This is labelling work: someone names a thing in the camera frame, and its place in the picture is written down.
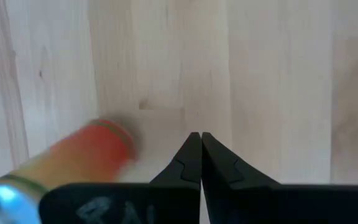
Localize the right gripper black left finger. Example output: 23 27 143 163
39 132 202 224

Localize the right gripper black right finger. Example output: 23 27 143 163
202 132 358 224

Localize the can with orange red label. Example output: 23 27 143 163
0 118 138 224

